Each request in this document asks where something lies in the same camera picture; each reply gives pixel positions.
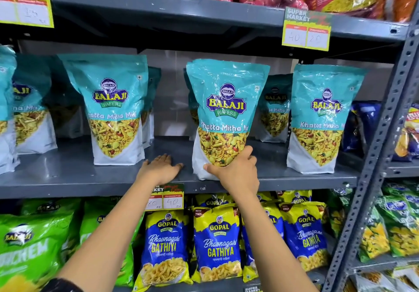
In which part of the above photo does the person's left hand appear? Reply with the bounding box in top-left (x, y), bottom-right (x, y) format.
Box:
top-left (136, 154), bottom-right (184, 187)

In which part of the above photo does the person's right hand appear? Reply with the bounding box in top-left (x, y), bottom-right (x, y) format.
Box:
top-left (203, 146), bottom-right (260, 198)

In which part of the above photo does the teal snack mix pouch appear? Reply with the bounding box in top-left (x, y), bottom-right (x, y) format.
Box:
top-left (186, 59), bottom-right (271, 181)

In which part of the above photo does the person's left forearm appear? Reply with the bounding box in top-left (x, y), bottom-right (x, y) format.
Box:
top-left (56, 179), bottom-right (154, 292)

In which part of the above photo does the person's right forearm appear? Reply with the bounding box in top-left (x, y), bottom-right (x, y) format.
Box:
top-left (229, 192), bottom-right (319, 292)

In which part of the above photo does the row of blue yellow packets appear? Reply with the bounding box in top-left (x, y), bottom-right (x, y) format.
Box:
top-left (132, 190), bottom-right (330, 292)

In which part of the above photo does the row of teal packets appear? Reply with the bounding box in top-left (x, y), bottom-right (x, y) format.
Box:
top-left (0, 44), bottom-right (367, 175)

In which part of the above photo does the green snack packet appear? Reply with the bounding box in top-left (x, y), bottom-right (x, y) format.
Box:
top-left (79, 197), bottom-right (145, 287)
top-left (0, 213), bottom-right (75, 292)
top-left (21, 198), bottom-right (82, 259)

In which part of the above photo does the grey metal shelf rack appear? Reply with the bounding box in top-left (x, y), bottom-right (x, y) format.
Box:
top-left (0, 0), bottom-right (419, 292)
top-left (337, 151), bottom-right (419, 292)

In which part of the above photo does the dark blue snack packet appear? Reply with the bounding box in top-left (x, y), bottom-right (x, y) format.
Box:
top-left (341, 101), bottom-right (382, 158)

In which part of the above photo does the black sleeve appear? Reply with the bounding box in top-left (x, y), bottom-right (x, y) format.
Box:
top-left (41, 278), bottom-right (84, 292)

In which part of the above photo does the group of green yellow packets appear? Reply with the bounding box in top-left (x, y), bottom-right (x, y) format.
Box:
top-left (327, 181), bottom-right (419, 263)

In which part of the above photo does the orange blue snack packet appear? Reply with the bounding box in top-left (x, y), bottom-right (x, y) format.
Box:
top-left (394, 103), bottom-right (419, 162)

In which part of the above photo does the white snack packet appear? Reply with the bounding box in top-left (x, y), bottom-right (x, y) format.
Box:
top-left (344, 265), bottom-right (419, 292)

